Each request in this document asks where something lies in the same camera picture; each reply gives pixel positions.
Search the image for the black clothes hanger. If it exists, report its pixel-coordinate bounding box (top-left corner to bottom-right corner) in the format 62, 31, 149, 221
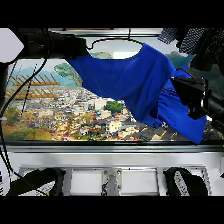
86, 28, 145, 52

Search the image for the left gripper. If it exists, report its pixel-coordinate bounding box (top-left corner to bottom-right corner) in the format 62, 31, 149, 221
64, 35, 90, 60

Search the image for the silver frame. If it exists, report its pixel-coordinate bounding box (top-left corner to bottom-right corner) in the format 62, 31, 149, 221
0, 142, 224, 197

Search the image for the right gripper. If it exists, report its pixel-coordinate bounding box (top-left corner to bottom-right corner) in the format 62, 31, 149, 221
170, 75, 210, 120

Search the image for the black cable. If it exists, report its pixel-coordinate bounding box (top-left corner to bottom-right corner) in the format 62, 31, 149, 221
0, 28, 52, 197

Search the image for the blue long-sleeved shirt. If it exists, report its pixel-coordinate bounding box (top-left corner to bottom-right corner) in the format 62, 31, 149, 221
65, 43, 208, 145

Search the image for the heap of clothes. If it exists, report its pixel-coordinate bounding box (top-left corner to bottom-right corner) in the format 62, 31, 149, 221
156, 28, 224, 72

